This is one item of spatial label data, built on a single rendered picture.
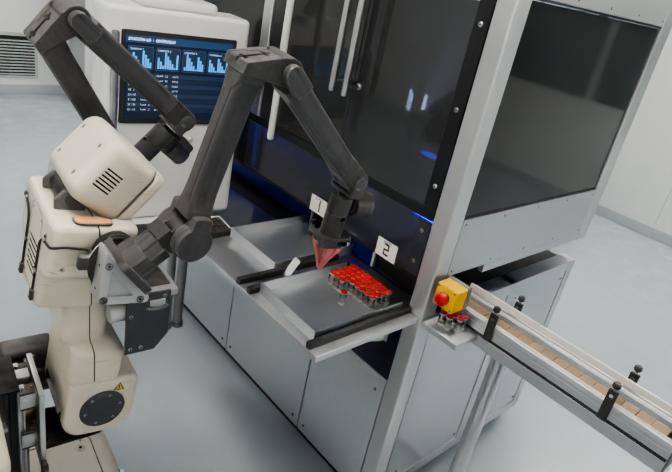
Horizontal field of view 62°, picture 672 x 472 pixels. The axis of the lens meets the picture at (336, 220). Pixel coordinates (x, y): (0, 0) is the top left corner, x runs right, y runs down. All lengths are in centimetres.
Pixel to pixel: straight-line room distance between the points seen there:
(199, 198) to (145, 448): 147
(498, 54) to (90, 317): 115
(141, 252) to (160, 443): 140
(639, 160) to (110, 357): 550
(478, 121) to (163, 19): 108
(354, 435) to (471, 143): 114
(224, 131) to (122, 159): 23
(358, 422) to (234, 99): 135
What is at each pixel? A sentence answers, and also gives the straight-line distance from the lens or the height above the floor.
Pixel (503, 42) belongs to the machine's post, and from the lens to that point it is 149.
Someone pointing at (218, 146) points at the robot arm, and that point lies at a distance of 109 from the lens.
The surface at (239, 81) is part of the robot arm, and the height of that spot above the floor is 156.
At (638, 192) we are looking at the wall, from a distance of 627.
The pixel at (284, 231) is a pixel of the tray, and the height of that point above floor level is 88.
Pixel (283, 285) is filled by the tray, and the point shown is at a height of 89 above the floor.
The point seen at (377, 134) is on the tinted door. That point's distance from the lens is 176.
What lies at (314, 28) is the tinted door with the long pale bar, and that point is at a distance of 199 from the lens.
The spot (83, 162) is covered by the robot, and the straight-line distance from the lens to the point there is 123.
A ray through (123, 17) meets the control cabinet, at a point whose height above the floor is 151.
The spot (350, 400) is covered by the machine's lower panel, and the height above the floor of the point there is 42.
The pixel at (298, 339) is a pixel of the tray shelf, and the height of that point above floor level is 88.
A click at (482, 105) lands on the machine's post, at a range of 151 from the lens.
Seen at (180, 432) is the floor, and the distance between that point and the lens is 248.
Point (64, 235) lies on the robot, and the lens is 120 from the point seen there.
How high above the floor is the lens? 178
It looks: 24 degrees down
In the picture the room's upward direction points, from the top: 12 degrees clockwise
